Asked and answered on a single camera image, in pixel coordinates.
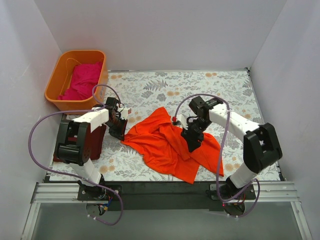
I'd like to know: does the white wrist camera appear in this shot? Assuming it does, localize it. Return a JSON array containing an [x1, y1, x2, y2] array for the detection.
[[172, 114, 188, 129], [119, 107, 132, 119]]

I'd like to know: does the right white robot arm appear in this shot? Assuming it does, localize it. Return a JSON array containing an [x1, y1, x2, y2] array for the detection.
[[172, 93, 283, 203]]

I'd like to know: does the orange plastic basket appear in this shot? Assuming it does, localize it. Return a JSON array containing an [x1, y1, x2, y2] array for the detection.
[[44, 49, 108, 114]]

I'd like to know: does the folded dark red t shirt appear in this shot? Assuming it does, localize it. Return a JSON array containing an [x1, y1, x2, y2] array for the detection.
[[53, 120, 106, 166]]

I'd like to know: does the pink t shirt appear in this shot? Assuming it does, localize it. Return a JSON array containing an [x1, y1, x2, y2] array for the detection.
[[57, 62, 103, 101]]

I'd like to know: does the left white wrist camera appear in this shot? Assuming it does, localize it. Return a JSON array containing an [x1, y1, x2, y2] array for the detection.
[[119, 107, 132, 119]]

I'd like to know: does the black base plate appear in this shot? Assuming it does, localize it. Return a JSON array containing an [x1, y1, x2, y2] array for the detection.
[[76, 180, 257, 212]]

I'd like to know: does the orange t shirt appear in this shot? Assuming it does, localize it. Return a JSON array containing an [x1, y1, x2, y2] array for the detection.
[[122, 107, 224, 184]]

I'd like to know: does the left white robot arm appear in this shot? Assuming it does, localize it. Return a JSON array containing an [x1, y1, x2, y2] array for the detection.
[[54, 97, 132, 200]]

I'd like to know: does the aluminium frame rail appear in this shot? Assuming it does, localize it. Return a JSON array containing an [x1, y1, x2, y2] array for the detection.
[[30, 181, 312, 240]]

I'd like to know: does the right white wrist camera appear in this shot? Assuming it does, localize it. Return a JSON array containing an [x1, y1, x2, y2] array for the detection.
[[172, 114, 188, 129]]

